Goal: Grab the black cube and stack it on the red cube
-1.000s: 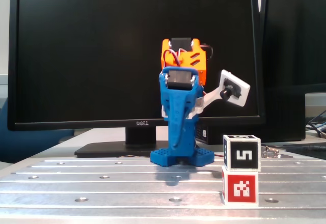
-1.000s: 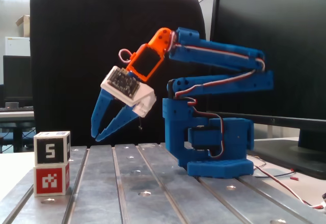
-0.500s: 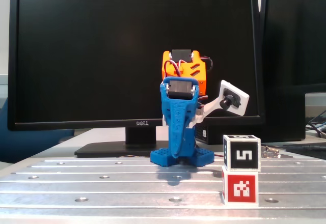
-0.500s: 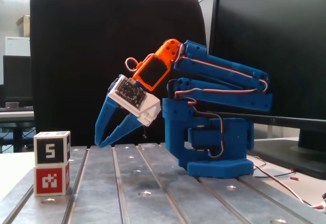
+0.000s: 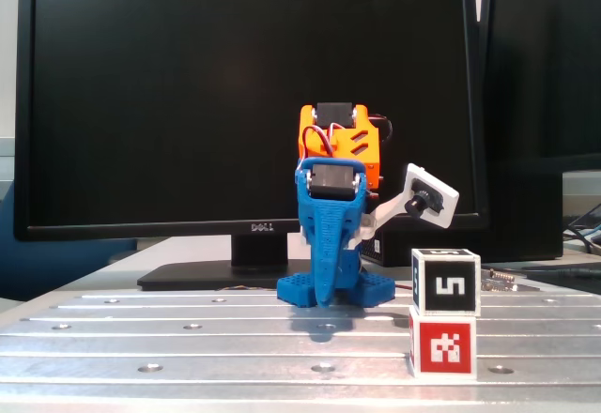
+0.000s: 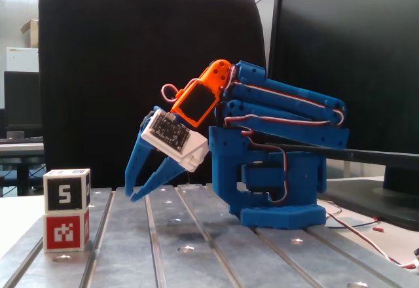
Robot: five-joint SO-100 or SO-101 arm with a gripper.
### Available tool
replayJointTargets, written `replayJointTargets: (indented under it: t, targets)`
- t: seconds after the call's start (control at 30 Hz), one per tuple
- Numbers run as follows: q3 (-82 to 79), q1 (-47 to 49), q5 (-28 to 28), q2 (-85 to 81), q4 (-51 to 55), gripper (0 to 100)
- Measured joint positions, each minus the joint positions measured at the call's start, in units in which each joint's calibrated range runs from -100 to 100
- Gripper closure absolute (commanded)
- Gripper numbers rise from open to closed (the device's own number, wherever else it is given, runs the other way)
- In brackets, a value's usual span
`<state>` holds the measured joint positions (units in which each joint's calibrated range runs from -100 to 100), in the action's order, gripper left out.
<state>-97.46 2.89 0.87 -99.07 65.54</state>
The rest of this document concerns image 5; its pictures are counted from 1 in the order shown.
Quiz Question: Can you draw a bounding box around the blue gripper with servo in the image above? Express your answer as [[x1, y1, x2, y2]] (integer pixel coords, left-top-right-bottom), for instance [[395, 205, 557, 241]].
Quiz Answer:
[[294, 157, 368, 310]]

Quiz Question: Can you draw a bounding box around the black cube with white marker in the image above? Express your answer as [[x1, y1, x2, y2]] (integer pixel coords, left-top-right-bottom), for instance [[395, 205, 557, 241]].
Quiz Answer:
[[410, 247, 482, 316]]

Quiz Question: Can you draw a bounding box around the red cube with white marker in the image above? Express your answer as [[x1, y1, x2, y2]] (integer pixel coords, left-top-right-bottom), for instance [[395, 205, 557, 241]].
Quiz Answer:
[[407, 314, 478, 379]]

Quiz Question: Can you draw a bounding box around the slotted aluminium plate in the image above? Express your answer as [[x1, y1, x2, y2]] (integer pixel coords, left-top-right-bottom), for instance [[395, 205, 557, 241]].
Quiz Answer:
[[0, 289, 601, 405]]

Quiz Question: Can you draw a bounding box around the small controller circuit board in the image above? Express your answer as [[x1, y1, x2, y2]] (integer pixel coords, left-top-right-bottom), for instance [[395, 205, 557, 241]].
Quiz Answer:
[[479, 267, 518, 292]]

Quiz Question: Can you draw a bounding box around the black Dell monitor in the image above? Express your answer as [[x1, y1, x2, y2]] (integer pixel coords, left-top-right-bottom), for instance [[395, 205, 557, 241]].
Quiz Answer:
[[13, 0, 492, 292]]

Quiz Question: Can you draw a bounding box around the black monitor without logo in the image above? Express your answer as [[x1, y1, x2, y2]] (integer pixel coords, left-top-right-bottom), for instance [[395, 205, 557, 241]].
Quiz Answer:
[[483, 0, 601, 173]]

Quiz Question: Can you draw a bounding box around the thin multicoloured wire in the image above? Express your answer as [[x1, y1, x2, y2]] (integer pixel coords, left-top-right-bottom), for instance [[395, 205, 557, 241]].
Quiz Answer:
[[214, 283, 279, 292]]

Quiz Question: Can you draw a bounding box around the red white black servo cable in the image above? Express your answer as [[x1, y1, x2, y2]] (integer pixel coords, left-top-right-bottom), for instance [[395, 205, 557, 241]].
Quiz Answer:
[[302, 123, 338, 160]]

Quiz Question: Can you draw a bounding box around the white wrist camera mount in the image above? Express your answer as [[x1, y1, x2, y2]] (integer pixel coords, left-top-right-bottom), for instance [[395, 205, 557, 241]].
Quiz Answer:
[[347, 162, 460, 250]]

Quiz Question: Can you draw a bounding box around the black power plug cable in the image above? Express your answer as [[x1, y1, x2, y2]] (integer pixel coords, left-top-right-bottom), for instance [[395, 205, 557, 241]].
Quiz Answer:
[[520, 265, 601, 279]]

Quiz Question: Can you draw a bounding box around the thin black cable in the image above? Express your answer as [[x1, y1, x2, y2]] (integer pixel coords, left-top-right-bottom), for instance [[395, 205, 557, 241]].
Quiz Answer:
[[562, 202, 601, 251]]

